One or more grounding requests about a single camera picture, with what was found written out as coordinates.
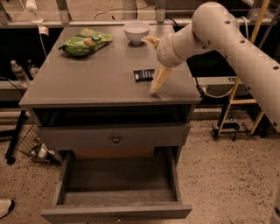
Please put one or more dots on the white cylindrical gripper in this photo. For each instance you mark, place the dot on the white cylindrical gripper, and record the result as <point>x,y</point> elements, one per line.
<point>165,52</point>

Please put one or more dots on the dark blueberry rxbar wrapper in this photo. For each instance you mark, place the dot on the dark blueberry rxbar wrapper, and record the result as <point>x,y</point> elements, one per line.
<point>143,75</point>

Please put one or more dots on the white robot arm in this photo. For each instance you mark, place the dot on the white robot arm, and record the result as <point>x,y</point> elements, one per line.
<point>228,182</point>

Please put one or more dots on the grey wooden drawer cabinet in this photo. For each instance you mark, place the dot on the grey wooden drawer cabinet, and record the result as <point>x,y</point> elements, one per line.
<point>100,90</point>

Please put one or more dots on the round metal drawer knob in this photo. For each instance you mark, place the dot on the round metal drawer knob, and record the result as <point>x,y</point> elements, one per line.
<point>116,139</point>

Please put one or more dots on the closed upper grey drawer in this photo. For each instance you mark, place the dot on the closed upper grey drawer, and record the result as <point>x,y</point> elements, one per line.
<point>93,137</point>

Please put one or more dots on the open lower grey drawer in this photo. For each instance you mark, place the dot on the open lower grey drawer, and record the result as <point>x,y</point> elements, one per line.
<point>117,189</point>

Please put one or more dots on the white ceramic bowl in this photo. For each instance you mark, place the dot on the white ceramic bowl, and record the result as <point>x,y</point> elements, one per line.
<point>135,31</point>

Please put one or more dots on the green snack chip bag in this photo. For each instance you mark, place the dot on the green snack chip bag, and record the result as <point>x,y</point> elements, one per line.
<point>85,42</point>

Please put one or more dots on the clear plastic water bottle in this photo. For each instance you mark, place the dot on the clear plastic water bottle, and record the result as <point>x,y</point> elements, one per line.
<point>20,73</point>

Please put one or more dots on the metal railing beam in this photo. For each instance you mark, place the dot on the metal railing beam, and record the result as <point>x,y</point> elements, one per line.
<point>58,13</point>

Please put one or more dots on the black stand leg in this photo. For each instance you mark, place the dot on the black stand leg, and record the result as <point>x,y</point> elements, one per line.
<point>9,153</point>

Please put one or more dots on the white sneaker shoe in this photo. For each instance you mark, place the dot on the white sneaker shoe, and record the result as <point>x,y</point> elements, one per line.
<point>6,205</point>

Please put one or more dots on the yellow wooden ladder frame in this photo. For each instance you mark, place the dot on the yellow wooden ladder frame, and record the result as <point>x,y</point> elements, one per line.
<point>222,124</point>

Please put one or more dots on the white lamp with cord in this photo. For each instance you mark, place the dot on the white lamp with cord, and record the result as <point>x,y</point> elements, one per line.
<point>32,7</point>

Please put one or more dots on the black wire basket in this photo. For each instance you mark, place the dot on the black wire basket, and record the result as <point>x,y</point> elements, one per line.
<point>32,146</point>

